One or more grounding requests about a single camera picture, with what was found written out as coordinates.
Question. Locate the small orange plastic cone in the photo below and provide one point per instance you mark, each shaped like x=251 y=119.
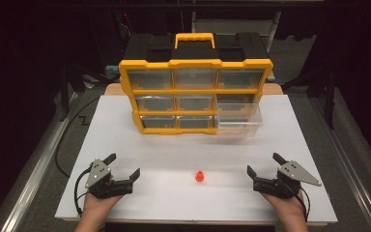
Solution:
x=199 y=176

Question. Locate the person's right hand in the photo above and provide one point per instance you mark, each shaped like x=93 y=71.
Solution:
x=288 y=208

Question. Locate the clear plastic drawer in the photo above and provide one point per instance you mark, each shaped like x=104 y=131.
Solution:
x=238 y=124

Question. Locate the small teal object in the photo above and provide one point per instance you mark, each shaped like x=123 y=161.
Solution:
x=112 y=69

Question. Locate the black stand legs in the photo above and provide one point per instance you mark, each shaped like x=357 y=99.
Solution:
x=322 y=83
x=77 y=77

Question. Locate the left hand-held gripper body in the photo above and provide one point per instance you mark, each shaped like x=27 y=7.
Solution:
x=104 y=188

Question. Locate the grid of clear drawers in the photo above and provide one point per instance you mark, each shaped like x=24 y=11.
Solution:
x=161 y=101

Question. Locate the person's left hand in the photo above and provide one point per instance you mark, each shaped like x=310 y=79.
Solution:
x=96 y=207

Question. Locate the metal floor rail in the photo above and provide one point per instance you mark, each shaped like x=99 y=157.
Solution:
x=35 y=170
x=351 y=174

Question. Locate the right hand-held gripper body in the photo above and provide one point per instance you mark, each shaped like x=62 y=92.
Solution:
x=275 y=187

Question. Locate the yellow black organizer cabinet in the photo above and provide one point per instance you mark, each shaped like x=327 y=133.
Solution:
x=193 y=48

